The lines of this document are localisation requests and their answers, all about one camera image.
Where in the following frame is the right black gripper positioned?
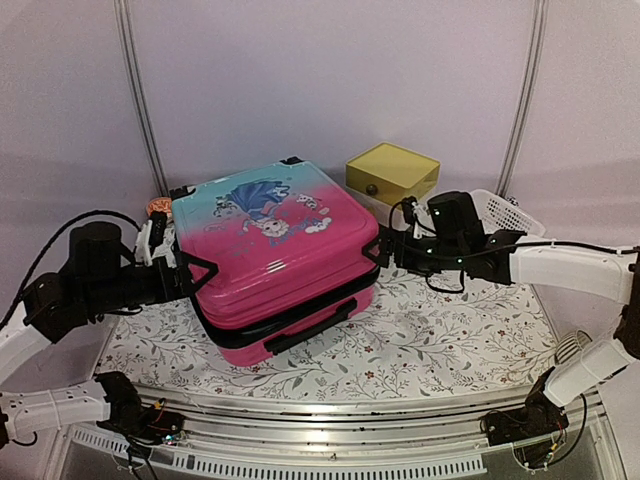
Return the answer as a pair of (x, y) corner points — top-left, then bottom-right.
(362, 228), (466, 278)

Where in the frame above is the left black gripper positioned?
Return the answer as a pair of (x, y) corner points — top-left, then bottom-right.
(86, 249), (220, 314)

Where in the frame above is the pink and teal kids suitcase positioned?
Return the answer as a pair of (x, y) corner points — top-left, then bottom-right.
(171, 157), (380, 367)

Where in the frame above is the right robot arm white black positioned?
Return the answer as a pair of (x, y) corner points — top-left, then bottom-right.
(362, 189), (639, 444)

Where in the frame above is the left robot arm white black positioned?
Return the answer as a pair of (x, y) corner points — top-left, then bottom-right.
(1, 221), (218, 445)

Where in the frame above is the yellow and white storage box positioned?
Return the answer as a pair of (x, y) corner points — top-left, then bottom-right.
(345, 142), (441, 206)

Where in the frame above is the orange patterned ceramic bowl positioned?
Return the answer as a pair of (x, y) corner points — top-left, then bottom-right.
(146, 197), (172, 217)

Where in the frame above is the floral white tablecloth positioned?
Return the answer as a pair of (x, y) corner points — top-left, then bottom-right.
(96, 269), (556, 403)

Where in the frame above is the white plastic mesh basket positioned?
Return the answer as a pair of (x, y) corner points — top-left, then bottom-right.
(470, 189), (546, 237)

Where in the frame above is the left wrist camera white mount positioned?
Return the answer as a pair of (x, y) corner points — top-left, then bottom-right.
(134, 211), (168, 266)

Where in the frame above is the aluminium front rail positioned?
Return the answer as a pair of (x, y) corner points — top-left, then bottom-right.
(64, 384), (606, 476)

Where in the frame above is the left metal wall post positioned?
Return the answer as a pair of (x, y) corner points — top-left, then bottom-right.
(113, 0), (169, 196)

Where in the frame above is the metal wall post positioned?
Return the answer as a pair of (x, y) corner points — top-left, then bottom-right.
(495, 0), (548, 198)
(113, 0), (169, 196)

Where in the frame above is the right metal wall post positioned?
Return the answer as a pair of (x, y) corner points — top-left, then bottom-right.
(495, 0), (548, 198)

